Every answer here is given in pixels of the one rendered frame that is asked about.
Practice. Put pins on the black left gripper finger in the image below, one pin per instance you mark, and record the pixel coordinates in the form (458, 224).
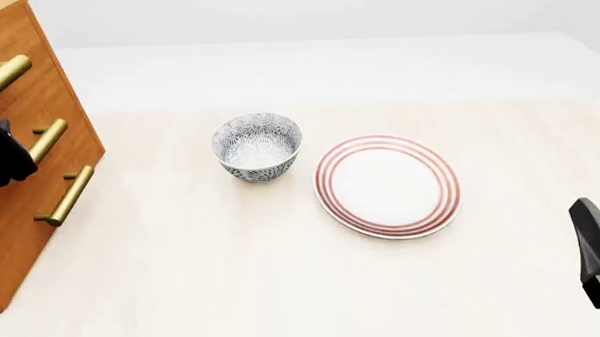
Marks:
(2, 160)

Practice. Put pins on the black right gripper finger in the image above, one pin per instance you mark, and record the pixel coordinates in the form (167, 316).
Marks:
(597, 237)

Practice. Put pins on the white plate with red rings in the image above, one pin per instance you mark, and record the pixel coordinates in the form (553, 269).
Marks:
(385, 186)

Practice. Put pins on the small wooden drawer front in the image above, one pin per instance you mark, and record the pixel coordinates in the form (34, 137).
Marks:
(82, 153)

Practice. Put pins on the medium wooden drawer front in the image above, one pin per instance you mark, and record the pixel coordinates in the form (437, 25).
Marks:
(57, 105)

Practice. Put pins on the large wooden drawer front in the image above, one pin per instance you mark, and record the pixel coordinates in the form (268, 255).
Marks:
(20, 41)

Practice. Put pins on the blue floral patterned bowl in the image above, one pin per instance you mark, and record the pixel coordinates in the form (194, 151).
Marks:
(257, 149)

